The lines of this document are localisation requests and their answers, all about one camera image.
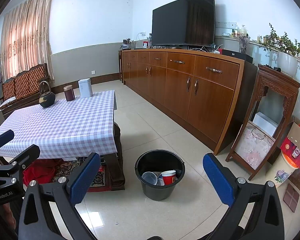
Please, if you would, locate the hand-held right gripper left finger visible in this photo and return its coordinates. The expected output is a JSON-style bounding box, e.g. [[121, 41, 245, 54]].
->
[[18, 152, 101, 240]]

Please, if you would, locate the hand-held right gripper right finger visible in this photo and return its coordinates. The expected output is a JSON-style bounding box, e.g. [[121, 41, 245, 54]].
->
[[202, 152, 285, 240]]

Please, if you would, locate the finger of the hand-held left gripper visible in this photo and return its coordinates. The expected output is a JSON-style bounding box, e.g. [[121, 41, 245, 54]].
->
[[0, 144, 40, 174], [0, 130, 15, 160]]

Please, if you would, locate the red paper cup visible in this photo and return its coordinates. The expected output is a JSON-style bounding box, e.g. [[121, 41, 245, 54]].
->
[[161, 170, 177, 186]]

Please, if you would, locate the black plastic bucket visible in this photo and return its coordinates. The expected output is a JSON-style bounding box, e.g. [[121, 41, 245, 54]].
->
[[134, 149, 186, 201]]

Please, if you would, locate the clear plastic cup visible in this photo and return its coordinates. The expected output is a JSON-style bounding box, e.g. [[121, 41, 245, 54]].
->
[[141, 171, 162, 186]]

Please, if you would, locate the patterned rug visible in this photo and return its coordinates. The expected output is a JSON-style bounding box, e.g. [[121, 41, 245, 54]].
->
[[51, 159, 107, 188]]

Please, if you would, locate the pink checkered tablecloth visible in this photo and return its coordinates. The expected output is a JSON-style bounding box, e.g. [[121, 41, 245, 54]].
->
[[0, 89, 118, 160]]

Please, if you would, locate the pink floral bag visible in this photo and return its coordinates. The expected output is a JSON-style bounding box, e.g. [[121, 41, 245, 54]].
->
[[234, 123, 275, 170]]

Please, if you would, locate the black iron teapot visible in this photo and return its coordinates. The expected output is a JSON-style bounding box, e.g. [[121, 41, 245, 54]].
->
[[38, 81, 56, 108]]

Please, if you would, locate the wooden upholstered sofa bench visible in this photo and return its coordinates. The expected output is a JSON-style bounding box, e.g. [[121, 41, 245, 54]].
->
[[0, 63, 52, 115]]

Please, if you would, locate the white floral bin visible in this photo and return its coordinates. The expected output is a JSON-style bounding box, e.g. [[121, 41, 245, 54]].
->
[[271, 151, 298, 188]]

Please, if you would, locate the white flat box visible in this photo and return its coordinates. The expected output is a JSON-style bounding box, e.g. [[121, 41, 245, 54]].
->
[[252, 112, 279, 137]]

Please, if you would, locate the maroon canister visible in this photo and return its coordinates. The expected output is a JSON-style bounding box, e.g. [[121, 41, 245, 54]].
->
[[63, 85, 75, 102]]

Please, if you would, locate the brown bathroom scale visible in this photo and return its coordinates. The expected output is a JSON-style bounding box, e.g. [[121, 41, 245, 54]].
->
[[283, 183, 300, 213]]

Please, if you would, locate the long wooden sideboard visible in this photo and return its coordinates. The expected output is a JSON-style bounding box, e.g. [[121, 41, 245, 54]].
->
[[121, 48, 258, 156]]

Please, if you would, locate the red gift box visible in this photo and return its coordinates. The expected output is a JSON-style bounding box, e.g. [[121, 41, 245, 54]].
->
[[280, 137, 300, 168]]

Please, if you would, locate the white rectangular tin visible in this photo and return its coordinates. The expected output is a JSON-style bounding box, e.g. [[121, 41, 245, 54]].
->
[[78, 78, 93, 98]]

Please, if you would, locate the cardboard box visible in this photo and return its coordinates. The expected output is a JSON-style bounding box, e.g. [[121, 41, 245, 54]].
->
[[286, 122, 300, 155]]

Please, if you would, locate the pink embroidered curtain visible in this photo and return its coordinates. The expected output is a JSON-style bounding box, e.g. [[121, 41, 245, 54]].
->
[[0, 0, 54, 80]]

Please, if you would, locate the carved wooden stand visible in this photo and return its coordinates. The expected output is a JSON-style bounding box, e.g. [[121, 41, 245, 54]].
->
[[225, 64, 300, 181]]

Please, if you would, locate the black speaker box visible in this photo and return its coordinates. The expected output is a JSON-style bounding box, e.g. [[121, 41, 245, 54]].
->
[[221, 50, 253, 64]]

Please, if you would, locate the large plant in white pot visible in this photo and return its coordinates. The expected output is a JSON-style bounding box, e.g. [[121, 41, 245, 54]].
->
[[260, 23, 300, 78]]

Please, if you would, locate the glass vase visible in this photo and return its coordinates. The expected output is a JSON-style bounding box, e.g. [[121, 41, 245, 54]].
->
[[239, 35, 250, 54]]

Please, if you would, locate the small potted plant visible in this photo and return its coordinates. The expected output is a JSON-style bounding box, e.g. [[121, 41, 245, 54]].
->
[[120, 38, 134, 50]]

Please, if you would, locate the row of small bottles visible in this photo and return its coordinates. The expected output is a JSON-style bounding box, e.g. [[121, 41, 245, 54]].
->
[[231, 24, 249, 38]]

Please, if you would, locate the black flat television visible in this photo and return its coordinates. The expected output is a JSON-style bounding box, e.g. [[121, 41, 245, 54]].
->
[[151, 0, 215, 47]]

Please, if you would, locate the row of wall sockets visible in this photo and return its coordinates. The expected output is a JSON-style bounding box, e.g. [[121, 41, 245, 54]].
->
[[216, 21, 237, 29]]

